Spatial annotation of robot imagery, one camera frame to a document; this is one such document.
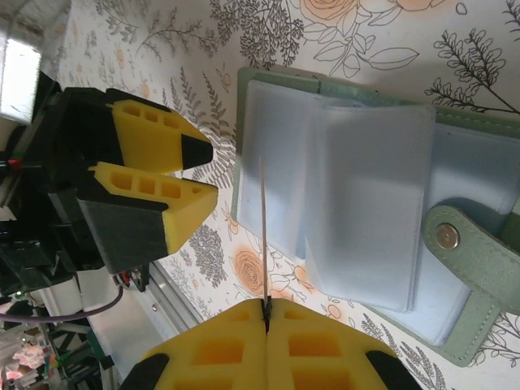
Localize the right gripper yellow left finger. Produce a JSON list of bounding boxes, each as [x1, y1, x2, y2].
[[121, 299, 269, 390]]

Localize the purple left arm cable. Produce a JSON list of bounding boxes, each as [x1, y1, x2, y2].
[[0, 284, 123, 325]]

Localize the long aluminium base rail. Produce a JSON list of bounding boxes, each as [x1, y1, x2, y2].
[[87, 259, 202, 390]]

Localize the thin plastic credit card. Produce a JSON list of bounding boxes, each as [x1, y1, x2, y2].
[[258, 156, 272, 305]]

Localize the green card holder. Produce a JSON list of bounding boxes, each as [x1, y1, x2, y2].
[[231, 67, 520, 369]]

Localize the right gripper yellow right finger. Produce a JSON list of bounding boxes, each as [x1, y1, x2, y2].
[[266, 299, 423, 390]]

